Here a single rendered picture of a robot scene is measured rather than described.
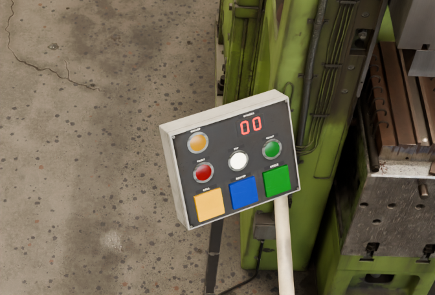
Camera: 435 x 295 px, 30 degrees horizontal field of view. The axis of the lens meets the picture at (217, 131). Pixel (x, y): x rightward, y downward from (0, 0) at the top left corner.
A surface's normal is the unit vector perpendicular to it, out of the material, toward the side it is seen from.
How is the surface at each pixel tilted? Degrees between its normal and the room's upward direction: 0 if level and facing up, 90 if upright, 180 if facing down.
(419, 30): 90
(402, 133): 0
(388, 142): 0
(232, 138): 60
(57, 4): 0
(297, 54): 90
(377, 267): 90
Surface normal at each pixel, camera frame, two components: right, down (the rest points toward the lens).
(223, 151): 0.40, 0.30
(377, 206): 0.00, 0.77
